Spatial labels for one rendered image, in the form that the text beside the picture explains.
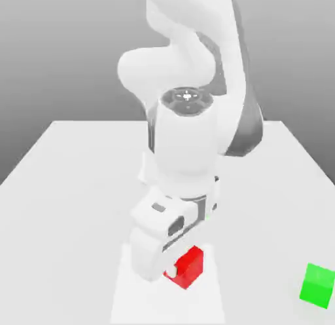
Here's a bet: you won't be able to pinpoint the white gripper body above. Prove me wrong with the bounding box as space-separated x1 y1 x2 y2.
128 223 200 282

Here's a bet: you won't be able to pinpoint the small red cube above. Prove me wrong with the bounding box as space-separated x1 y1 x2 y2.
162 245 205 290

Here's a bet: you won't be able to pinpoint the small green cube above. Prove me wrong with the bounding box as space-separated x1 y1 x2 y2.
298 262 335 310

